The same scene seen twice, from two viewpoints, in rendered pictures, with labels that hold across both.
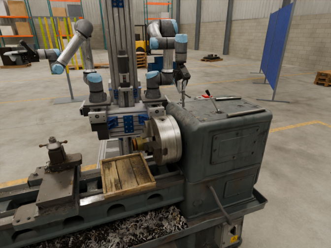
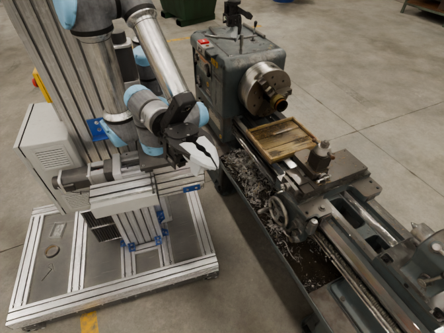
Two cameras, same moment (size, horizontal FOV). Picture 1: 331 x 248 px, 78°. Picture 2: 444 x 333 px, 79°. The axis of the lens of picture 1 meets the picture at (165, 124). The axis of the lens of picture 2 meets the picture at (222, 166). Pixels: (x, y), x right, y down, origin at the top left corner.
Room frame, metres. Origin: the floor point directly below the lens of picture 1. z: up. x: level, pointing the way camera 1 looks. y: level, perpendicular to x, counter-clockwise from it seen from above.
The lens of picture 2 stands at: (1.54, 1.51, 1.95)
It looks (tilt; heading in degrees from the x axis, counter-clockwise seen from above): 45 degrees down; 265
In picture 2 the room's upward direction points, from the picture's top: straight up
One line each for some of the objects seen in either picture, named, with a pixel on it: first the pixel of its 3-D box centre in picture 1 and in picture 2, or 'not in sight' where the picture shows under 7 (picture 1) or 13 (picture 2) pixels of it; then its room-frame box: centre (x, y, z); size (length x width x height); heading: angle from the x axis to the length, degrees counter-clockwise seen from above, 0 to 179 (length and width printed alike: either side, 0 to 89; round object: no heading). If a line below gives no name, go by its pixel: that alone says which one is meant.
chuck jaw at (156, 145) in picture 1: (154, 148); (284, 92); (1.04, 0.06, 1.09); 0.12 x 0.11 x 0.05; 20
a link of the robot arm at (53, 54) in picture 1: (52, 54); (145, 105); (1.69, 0.89, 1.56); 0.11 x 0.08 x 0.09; 123
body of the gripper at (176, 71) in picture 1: (180, 70); (232, 13); (1.35, -0.10, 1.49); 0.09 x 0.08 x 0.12; 20
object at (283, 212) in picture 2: not in sight; (286, 215); (1.13, 0.72, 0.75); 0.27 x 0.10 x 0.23; 110
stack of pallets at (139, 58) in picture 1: (133, 60); not in sight; (10.77, 1.64, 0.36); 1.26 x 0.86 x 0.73; 121
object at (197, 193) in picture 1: (206, 197); (231, 135); (1.30, -0.34, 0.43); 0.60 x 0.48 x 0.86; 110
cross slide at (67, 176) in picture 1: (59, 176); (323, 173); (0.95, 0.62, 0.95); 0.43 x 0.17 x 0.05; 20
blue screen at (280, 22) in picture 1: (271, 48); not in sight; (7.10, -3.51, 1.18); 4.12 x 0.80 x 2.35; 161
